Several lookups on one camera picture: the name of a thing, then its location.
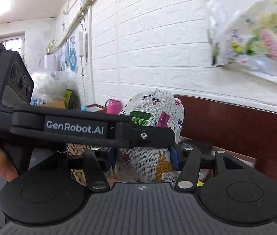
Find floral plastic bag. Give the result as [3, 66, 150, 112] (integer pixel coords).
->
[202, 0, 277, 87]

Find window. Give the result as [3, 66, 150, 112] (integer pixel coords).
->
[0, 31, 26, 63]

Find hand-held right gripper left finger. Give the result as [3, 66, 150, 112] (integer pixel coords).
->
[66, 146, 116, 192]

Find brown wooden headboard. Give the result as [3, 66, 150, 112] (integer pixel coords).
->
[173, 94, 277, 191]

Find beige wall pipe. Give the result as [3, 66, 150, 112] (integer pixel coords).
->
[55, 0, 114, 51]

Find blue round wall decorations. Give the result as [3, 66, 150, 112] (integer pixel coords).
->
[60, 36, 79, 73]

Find pink cup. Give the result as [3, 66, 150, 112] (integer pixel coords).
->
[105, 99, 122, 115]

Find potted green plant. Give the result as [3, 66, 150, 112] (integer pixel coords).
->
[43, 38, 57, 69]

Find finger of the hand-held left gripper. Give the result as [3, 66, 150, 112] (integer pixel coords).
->
[108, 122, 176, 149]

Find white wall adapter with cable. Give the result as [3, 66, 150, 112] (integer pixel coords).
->
[79, 17, 90, 80]

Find white printed drawstring pouch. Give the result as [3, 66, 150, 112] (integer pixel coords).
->
[117, 88, 185, 184]

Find white crumpled plastic bag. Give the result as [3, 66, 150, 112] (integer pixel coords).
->
[30, 70, 80, 104]

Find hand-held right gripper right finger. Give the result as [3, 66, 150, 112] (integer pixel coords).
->
[169, 145, 245, 192]

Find green packet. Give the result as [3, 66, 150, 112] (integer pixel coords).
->
[63, 89, 75, 108]

